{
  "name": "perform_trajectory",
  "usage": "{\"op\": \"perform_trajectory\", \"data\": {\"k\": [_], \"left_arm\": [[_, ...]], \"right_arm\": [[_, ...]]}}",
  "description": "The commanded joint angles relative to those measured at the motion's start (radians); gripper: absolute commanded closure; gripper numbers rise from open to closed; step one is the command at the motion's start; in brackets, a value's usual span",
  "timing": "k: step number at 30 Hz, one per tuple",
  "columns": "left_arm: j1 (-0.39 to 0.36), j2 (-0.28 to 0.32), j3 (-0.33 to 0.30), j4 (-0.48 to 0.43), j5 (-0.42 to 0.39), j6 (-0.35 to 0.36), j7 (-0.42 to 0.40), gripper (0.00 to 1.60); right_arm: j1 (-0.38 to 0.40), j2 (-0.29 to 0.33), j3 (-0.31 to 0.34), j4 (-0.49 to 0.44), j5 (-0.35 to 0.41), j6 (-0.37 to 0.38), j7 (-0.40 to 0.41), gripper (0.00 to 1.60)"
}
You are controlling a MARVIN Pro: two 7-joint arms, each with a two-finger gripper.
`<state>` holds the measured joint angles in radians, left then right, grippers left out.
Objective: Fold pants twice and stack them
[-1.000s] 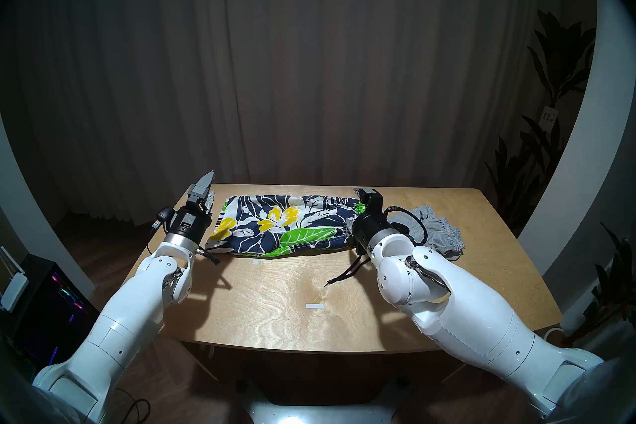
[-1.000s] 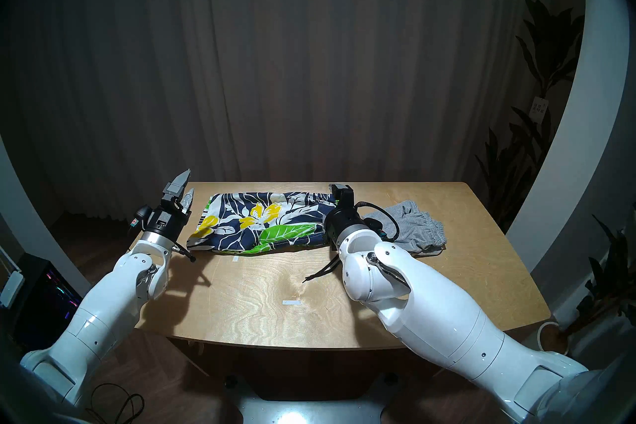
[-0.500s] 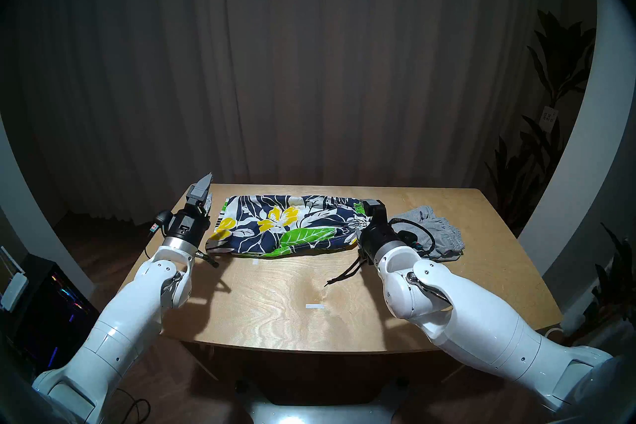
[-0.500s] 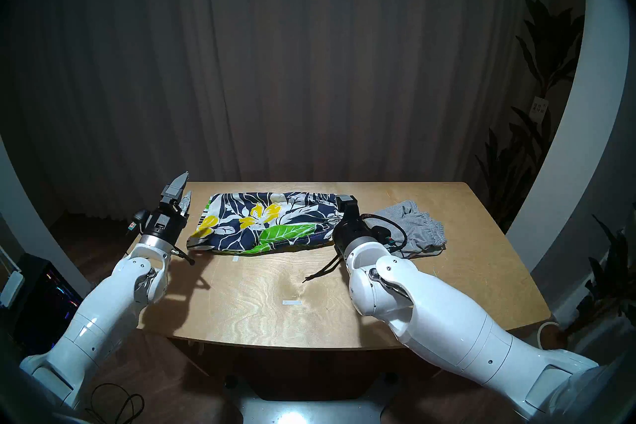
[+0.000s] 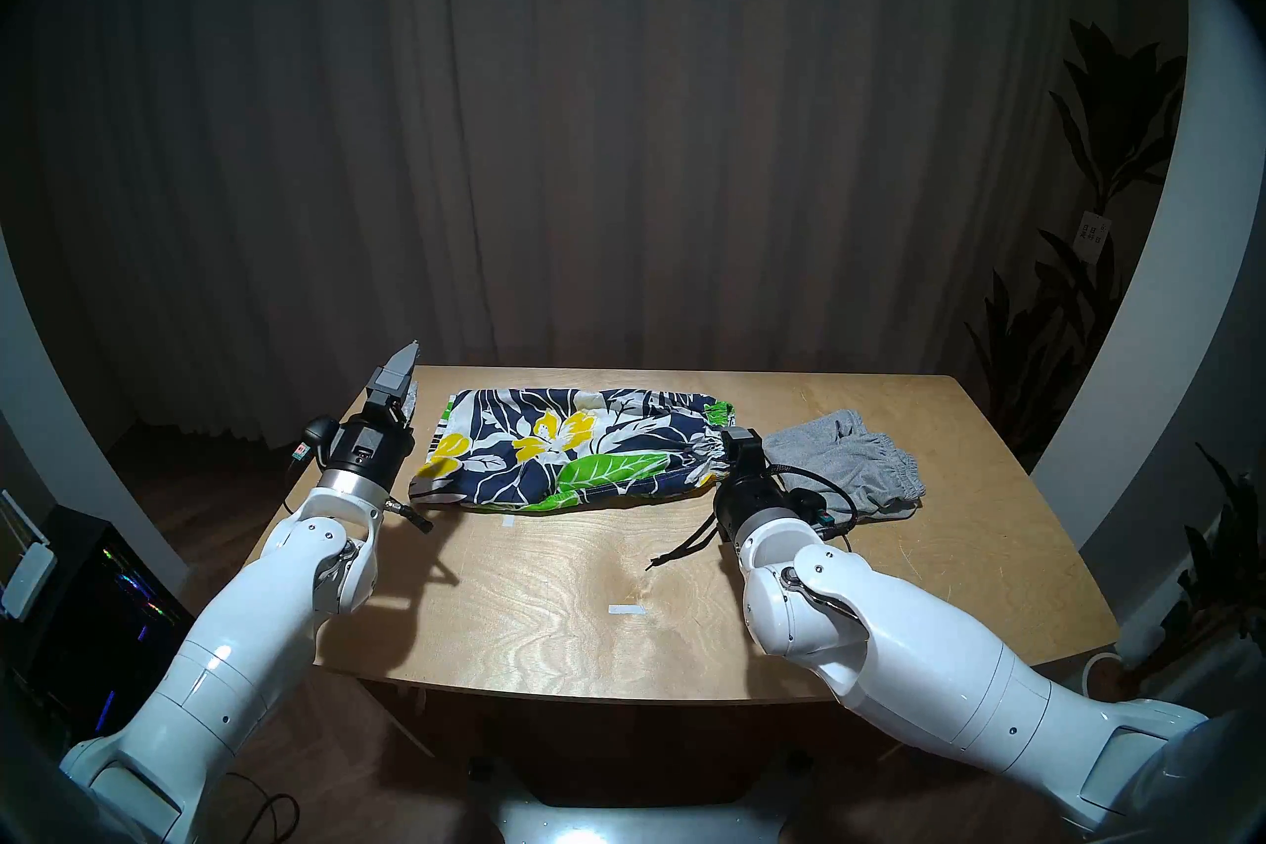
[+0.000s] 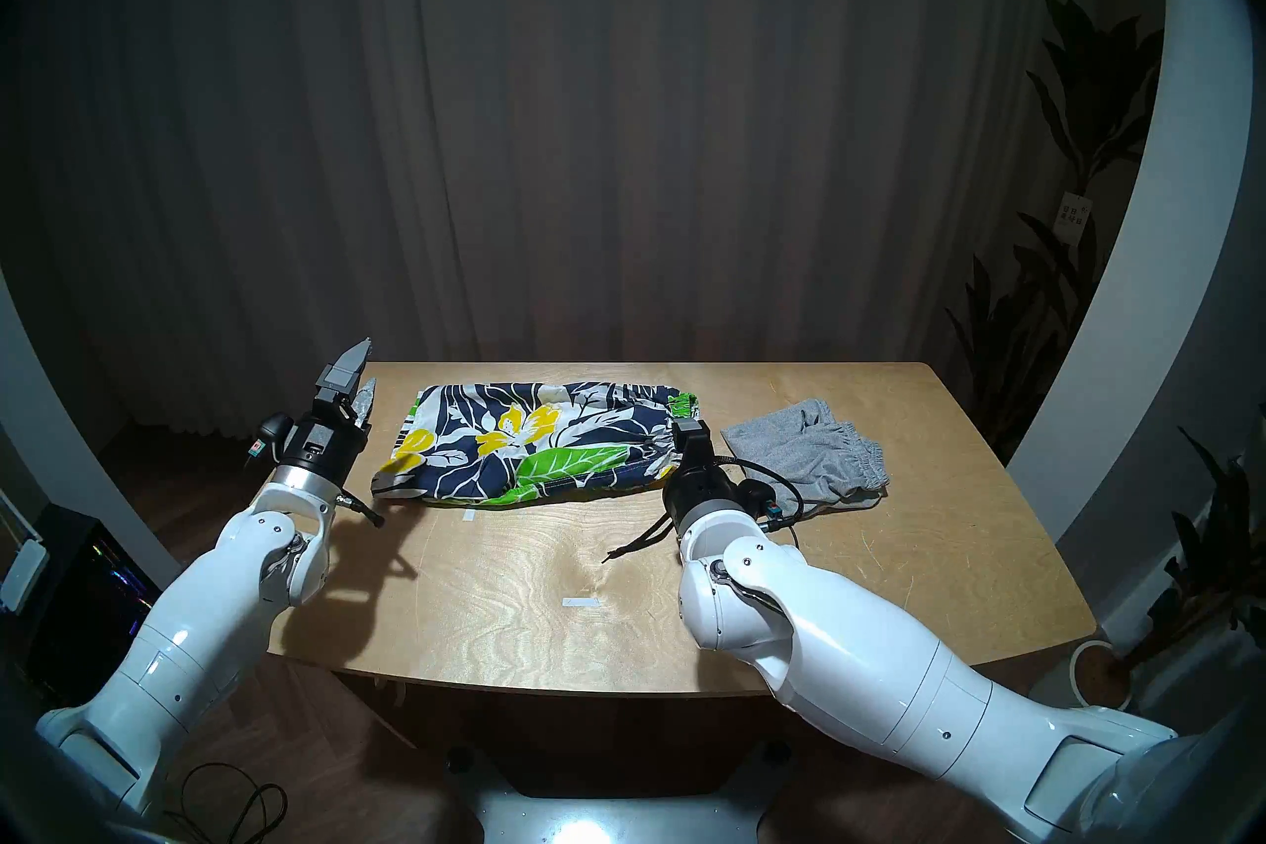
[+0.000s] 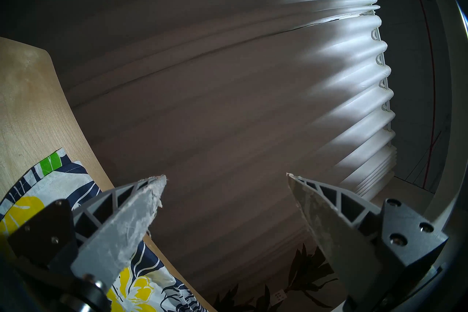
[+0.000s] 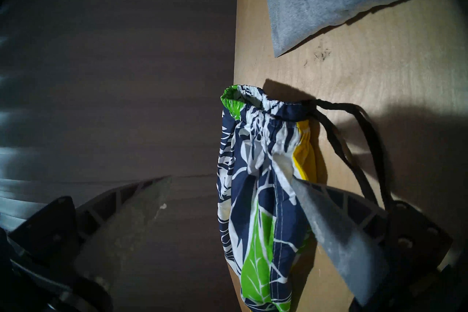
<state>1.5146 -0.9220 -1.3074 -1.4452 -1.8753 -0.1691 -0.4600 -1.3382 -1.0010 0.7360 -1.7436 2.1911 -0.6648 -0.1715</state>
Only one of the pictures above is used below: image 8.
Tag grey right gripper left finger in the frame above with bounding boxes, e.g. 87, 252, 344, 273
9, 176, 172, 288

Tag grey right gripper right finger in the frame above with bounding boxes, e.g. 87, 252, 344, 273
291, 178, 454, 306

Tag navy green floral shorts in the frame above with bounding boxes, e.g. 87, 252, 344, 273
217, 85, 395, 312

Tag beige pleated curtain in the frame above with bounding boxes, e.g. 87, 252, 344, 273
0, 22, 169, 231

